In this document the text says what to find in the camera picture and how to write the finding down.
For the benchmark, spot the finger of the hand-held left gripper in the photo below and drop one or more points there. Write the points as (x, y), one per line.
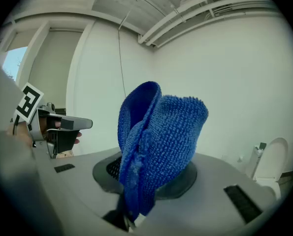
(82, 123)

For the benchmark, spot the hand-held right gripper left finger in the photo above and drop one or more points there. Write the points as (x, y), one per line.
(74, 193)

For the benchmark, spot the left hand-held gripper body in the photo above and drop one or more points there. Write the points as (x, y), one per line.
(25, 102)

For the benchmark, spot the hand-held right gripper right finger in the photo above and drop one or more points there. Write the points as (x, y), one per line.
(205, 213)

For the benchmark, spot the blue microfibre cloth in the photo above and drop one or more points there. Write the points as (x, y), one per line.
(166, 136)

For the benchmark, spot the person's left forearm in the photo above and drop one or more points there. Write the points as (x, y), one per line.
(20, 136)

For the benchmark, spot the white toilet with side panel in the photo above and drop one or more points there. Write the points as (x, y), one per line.
(274, 156)

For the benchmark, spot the person's left hand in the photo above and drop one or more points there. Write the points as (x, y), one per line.
(50, 125)

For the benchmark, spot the glass window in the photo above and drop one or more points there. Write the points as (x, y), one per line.
(13, 63)

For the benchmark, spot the white framed door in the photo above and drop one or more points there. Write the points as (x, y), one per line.
(55, 70)

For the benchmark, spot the bundle of white ceiling pipes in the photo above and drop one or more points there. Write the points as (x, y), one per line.
(152, 33)

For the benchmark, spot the white wall socket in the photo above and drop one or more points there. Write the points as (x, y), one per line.
(239, 158)

